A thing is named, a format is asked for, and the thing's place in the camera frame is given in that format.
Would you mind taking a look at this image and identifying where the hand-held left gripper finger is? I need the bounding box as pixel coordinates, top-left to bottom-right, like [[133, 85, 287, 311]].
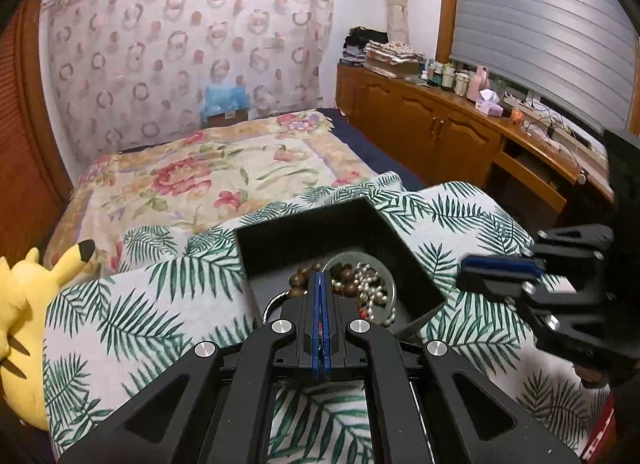
[[60, 271, 323, 464], [322, 271, 586, 464]]

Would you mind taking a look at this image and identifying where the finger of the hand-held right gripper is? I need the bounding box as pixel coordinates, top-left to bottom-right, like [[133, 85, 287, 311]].
[[456, 271, 608, 360], [460, 224, 615, 277]]

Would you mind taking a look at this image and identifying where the silver patterned bangle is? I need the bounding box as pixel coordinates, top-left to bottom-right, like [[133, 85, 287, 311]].
[[262, 291, 301, 325]]

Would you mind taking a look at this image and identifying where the brown wooden bead bracelet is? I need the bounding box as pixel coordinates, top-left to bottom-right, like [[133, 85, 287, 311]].
[[287, 261, 361, 302]]

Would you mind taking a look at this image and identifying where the mixed pearl bead strand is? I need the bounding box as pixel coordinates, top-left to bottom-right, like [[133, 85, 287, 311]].
[[332, 264, 396, 325]]

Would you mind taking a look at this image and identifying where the pale green bangle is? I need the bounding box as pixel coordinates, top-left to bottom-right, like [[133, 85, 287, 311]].
[[320, 251, 401, 327]]

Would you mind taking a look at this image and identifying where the black box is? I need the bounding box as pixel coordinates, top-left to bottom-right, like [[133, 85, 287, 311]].
[[234, 197, 447, 340]]

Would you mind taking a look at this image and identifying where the white power strip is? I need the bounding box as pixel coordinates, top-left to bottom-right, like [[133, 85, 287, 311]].
[[502, 97, 546, 120]]

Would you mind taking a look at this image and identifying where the pink tissue box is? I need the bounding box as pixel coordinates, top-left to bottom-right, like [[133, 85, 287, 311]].
[[475, 89, 503, 117]]

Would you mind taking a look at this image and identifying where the long wooden cabinet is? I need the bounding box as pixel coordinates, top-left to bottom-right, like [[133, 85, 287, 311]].
[[335, 62, 616, 232]]

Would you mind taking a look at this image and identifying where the green leaf print cloth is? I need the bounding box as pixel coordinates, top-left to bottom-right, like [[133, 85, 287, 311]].
[[42, 171, 613, 464]]

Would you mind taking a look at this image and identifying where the navy bed sheet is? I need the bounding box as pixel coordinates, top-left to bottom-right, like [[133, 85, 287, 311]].
[[315, 107, 426, 192]]

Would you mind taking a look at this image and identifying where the red cloth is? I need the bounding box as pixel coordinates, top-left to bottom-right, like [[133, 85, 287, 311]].
[[584, 391, 617, 457]]

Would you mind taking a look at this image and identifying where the pink bottle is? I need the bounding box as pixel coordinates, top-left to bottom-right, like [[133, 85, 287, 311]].
[[467, 64, 491, 100]]

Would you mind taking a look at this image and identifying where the floral blanket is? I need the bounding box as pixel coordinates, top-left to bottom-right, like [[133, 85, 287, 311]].
[[42, 112, 381, 285]]

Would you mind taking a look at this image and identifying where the row of cosmetic bottles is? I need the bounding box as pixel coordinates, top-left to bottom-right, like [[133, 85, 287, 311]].
[[420, 58, 471, 95]]

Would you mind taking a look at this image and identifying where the small brown cardboard box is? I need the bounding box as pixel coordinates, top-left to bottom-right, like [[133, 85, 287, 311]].
[[207, 107, 250, 127]]

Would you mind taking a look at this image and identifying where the folded floral cloth stack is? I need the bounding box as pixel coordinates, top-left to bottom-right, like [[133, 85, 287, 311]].
[[364, 39, 428, 65]]

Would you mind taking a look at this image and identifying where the grey window blind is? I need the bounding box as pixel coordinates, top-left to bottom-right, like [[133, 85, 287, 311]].
[[450, 0, 640, 135]]

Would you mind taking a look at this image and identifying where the blue bag on box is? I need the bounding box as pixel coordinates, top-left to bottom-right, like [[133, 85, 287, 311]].
[[202, 75, 251, 115]]

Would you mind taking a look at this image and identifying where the dark clothes pile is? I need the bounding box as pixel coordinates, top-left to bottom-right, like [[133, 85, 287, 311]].
[[342, 27, 390, 65]]

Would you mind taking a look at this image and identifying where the yellow plush toy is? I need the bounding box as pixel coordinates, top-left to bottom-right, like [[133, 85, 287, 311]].
[[0, 239, 96, 432]]

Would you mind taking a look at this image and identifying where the brown slatted wooden wardrobe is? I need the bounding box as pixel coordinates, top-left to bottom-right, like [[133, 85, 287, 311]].
[[0, 0, 76, 265]]

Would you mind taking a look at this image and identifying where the wooden window frame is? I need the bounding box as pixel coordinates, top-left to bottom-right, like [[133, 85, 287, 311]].
[[435, 0, 458, 62]]

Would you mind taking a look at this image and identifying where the ring patterned sheer curtain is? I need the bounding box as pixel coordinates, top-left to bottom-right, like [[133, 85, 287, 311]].
[[40, 0, 336, 177]]

